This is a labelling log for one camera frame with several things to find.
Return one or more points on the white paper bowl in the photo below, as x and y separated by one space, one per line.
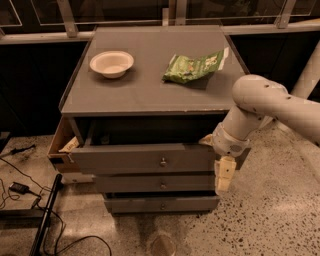
112 64

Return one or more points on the cardboard box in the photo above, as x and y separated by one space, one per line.
59 154

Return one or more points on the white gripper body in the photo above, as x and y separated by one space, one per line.
227 144

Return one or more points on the grey top drawer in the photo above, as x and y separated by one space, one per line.
136 146

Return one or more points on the black power adapter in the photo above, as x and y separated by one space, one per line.
19 188

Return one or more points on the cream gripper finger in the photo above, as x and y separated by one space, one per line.
224 170
206 140

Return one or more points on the metal window railing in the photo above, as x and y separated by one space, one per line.
32 21

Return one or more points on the grey drawer cabinet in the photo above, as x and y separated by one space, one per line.
141 92

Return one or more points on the grey bottom drawer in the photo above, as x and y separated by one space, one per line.
162 204

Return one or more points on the green chip bag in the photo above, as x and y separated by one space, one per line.
182 69

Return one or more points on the black metal bar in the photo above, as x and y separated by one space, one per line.
46 214

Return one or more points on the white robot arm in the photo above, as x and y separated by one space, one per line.
257 101

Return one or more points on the round floor drain cover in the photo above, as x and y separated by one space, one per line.
161 244

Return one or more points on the grey middle drawer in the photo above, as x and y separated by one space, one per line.
154 183

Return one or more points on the grey drawer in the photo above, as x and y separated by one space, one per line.
154 183
162 204
136 146

